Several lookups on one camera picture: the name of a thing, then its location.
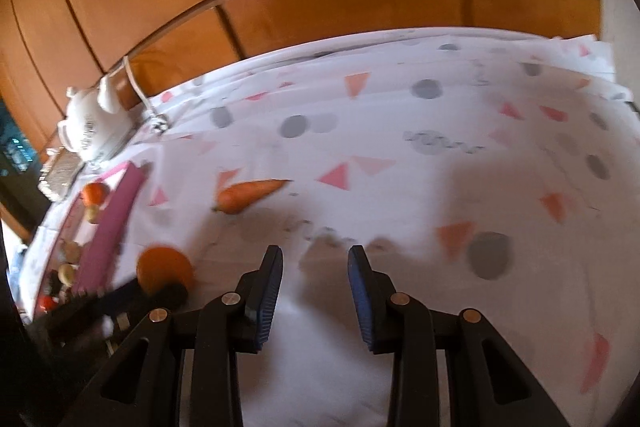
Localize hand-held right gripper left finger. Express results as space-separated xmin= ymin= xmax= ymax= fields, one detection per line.
xmin=57 ymin=245 xmax=284 ymax=427

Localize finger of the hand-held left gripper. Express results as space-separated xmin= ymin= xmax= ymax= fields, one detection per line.
xmin=107 ymin=281 xmax=189 ymax=315

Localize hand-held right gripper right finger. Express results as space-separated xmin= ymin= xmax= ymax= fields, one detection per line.
xmin=347 ymin=245 xmax=571 ymax=427

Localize orange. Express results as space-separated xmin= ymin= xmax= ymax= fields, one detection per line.
xmin=136 ymin=247 xmax=195 ymax=295
xmin=81 ymin=182 xmax=111 ymax=206

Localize pink shallow tray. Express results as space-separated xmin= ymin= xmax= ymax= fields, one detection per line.
xmin=30 ymin=161 xmax=153 ymax=308

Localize carrot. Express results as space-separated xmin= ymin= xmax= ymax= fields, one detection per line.
xmin=212 ymin=178 xmax=293 ymax=214

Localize gold ornate tissue box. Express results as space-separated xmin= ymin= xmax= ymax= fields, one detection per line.
xmin=39 ymin=152 xmax=86 ymax=200

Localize white patterned tablecloth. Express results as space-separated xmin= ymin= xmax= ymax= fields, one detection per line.
xmin=10 ymin=27 xmax=633 ymax=427

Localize dark glass window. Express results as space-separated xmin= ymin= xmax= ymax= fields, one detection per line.
xmin=0 ymin=102 xmax=41 ymax=188

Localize white ceramic electric kettle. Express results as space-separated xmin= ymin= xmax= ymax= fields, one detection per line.
xmin=56 ymin=77 xmax=136 ymax=162

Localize white power cord with plug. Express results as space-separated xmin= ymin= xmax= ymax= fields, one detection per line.
xmin=122 ymin=56 xmax=171 ymax=135

